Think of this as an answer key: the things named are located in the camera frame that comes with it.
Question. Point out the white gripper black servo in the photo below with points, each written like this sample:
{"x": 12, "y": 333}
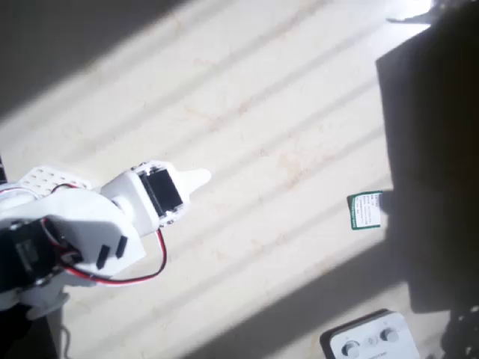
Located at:
{"x": 165, "y": 194}

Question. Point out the green bordered paper card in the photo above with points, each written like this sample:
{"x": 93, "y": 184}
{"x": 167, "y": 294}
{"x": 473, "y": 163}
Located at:
{"x": 365, "y": 215}

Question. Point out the white perforated base plate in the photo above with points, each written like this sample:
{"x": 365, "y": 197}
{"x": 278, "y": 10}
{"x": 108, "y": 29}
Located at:
{"x": 45, "y": 177}

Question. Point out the black flat panel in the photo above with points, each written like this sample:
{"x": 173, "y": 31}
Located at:
{"x": 430, "y": 149}

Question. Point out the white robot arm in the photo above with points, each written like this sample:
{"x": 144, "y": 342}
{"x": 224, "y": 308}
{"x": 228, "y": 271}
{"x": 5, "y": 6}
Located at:
{"x": 86, "y": 209}

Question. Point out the white device with knobs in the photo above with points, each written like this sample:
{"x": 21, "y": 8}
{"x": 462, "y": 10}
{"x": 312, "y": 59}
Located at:
{"x": 370, "y": 336}

